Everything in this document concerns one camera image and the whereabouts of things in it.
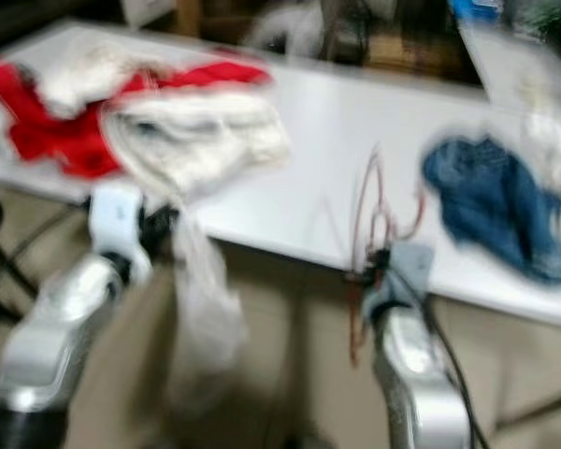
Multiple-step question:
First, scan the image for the red clothes hanger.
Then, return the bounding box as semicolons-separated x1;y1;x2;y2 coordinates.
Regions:
346;142;429;368

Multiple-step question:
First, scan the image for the white printed T-shirt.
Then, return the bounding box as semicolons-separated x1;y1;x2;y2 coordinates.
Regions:
164;210;249;403

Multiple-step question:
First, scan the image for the cream white garment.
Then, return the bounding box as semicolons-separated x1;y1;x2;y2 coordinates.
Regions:
101;91;291;202
37;42;160;118

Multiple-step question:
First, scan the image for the blue denim garment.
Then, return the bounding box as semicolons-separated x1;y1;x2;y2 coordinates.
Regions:
421;136;561;286

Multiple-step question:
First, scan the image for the large red garment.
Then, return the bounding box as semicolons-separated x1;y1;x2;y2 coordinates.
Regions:
0;51;272;181

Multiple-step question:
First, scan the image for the white plastic bag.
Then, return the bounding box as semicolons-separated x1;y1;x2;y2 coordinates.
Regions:
243;5;328;57

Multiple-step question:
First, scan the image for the blue bag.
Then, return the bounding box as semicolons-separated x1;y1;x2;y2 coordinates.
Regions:
451;0;501;20

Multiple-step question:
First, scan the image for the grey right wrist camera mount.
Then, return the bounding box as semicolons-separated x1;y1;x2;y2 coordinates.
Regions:
363;241;436;319

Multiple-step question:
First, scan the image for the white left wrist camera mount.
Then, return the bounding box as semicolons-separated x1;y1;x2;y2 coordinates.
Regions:
89;182;155;286

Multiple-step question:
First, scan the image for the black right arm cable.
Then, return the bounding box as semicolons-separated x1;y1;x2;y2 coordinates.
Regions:
421;299;492;449

